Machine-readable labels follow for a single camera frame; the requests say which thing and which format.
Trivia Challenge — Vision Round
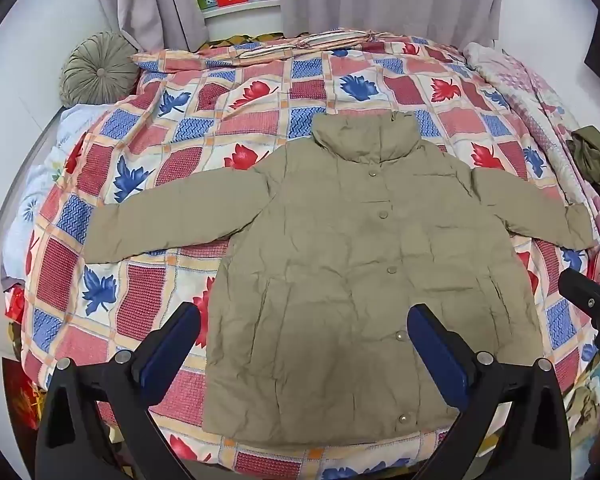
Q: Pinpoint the colourful floral cloth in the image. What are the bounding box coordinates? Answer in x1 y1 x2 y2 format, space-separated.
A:
565 350 600 480

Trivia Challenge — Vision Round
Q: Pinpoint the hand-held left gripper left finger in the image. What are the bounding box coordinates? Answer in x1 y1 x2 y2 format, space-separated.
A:
35 302 203 480

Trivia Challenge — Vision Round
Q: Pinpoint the red leaf-print cloth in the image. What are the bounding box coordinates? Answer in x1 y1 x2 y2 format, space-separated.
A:
2 360 47 433

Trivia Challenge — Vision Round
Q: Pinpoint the white shelf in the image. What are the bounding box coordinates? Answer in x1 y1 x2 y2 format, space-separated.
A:
202 0 283 22

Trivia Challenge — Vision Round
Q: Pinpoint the striped folded bedsheet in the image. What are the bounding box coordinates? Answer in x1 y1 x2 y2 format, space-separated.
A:
200 29 411 65

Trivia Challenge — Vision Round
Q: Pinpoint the leaf-print patchwork blanket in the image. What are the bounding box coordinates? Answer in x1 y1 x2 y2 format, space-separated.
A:
22 35 600 480

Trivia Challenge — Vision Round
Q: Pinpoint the olive green cloth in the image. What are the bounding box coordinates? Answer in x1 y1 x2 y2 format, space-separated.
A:
567 125 600 187

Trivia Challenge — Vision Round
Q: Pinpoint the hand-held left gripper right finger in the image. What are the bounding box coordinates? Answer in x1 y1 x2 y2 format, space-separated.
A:
407 302 573 480

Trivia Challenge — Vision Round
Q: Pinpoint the round green pleated cushion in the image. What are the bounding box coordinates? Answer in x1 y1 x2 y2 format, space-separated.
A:
60 31 141 108

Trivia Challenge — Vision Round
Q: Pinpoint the light blue floral sheet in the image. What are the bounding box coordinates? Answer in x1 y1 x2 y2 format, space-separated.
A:
0 105 106 291

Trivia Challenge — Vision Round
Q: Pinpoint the pink floral quilt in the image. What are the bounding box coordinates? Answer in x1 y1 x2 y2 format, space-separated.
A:
462 42 600 241

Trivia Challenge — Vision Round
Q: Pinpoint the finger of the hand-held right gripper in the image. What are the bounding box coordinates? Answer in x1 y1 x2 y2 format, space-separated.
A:
557 267 600 318

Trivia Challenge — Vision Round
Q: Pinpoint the khaki padded jacket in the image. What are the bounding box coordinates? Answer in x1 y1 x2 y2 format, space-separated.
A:
82 114 596 448

